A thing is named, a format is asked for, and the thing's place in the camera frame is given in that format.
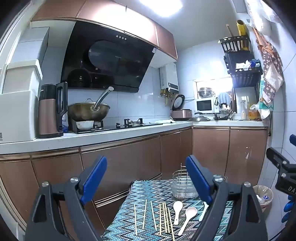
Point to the black wall rack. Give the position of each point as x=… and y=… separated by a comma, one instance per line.
x=245, y=78

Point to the blue zigzag tablecloth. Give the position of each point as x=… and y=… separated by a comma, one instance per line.
x=148, y=190

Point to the brown upper cabinets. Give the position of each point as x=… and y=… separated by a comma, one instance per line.
x=120, y=16

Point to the blue towel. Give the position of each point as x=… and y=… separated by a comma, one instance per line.
x=224, y=98

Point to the blue salt bag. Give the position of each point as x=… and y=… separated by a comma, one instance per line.
x=64, y=124

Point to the group of wooden chopsticks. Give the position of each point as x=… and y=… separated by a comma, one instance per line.
x=160, y=217

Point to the brown rice cooker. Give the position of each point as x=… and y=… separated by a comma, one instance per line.
x=181, y=113

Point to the white microwave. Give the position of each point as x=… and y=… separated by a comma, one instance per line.
x=204, y=105

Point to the black gas stove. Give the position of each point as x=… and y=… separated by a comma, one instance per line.
x=129, y=125

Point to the white countertop appliance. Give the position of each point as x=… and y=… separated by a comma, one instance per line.
x=18, y=111

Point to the white plastic bags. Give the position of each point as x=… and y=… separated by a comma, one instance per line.
x=261, y=18

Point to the white cloth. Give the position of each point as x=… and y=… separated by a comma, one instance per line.
x=161, y=121

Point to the white box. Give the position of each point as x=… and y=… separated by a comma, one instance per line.
x=32, y=44

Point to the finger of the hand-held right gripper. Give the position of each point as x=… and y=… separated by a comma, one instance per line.
x=276, y=156
x=293, y=140

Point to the white ceramic spoon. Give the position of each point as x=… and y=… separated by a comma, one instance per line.
x=190, y=212
x=177, y=206
x=202, y=215

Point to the wooden rolling pin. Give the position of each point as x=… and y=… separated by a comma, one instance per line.
x=229, y=30

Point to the steel pan lid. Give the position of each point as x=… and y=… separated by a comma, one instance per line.
x=198, y=118

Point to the person's right hand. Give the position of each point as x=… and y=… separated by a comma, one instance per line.
x=289, y=207

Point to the orange jar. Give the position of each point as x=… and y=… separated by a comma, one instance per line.
x=253, y=113

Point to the black range hood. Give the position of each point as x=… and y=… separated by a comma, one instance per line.
x=104, y=58

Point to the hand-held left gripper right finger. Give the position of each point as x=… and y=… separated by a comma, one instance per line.
x=198, y=178

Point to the steel pot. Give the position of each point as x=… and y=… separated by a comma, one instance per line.
x=205, y=92

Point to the trash bin with bag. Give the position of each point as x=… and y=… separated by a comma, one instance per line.
x=263, y=197

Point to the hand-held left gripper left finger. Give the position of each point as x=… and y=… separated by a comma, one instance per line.
x=94, y=178

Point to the white water heater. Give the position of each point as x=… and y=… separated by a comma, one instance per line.
x=169, y=76

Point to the yellow film roll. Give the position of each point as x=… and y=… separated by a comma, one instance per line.
x=241, y=30

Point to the brown patterned hanging cloth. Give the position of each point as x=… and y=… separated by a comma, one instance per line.
x=272, y=69

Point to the white bowl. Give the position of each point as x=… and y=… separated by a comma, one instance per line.
x=85, y=124

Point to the brown and black electric kettle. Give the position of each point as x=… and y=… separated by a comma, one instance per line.
x=49, y=113

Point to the brown kitchen base cabinets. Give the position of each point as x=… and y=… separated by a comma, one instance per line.
x=138, y=153

